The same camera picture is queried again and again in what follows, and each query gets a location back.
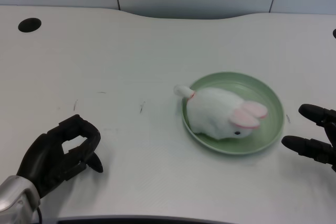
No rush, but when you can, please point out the green round plate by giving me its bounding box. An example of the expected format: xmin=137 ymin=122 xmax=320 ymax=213
xmin=181 ymin=71 xmax=285 ymax=155

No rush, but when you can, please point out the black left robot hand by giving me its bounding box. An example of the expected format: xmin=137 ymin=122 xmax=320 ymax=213
xmin=16 ymin=114 xmax=103 ymax=199

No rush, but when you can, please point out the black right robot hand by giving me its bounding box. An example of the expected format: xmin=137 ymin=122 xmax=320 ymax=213
xmin=281 ymin=103 xmax=336 ymax=173

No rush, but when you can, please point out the white plush rabbit doll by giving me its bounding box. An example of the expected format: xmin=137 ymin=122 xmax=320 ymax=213
xmin=173 ymin=84 xmax=268 ymax=140

